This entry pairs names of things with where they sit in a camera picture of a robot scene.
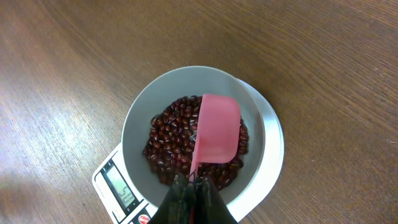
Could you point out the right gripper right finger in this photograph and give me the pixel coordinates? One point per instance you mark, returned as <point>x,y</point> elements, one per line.
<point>209,207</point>

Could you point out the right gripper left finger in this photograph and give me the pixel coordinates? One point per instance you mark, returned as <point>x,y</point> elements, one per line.
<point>177,205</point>

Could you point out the pink measuring scoop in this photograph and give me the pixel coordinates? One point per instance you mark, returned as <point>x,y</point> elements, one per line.
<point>217,131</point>

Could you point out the white digital kitchen scale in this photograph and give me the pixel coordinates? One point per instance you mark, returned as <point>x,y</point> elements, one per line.
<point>140,210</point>

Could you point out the beans in white bowl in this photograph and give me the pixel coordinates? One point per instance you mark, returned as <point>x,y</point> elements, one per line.
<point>172,137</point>

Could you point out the white round bowl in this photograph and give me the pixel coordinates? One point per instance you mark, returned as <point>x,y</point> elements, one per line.
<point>155,97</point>

